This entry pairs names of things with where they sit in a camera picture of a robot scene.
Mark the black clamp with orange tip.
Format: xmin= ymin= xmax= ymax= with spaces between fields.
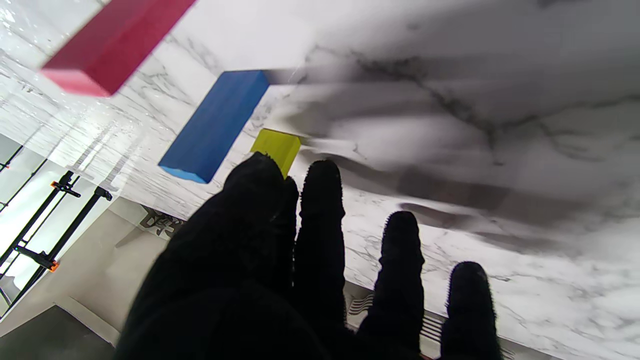
xmin=14 ymin=245 xmax=60 ymax=273
xmin=50 ymin=181 xmax=82 ymax=199

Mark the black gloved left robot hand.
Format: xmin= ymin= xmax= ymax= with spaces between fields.
xmin=114 ymin=152 xmax=503 ymax=360

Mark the pink domino block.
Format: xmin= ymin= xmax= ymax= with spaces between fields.
xmin=40 ymin=0 xmax=198 ymax=98

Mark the black metal frame pole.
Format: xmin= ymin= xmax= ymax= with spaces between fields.
xmin=0 ymin=186 xmax=113 ymax=311
xmin=0 ymin=171 xmax=75 ymax=268

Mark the blue domino block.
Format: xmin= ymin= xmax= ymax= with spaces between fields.
xmin=158 ymin=70 xmax=271 ymax=184

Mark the yellow domino block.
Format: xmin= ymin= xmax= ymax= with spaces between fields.
xmin=250 ymin=128 xmax=302 ymax=179

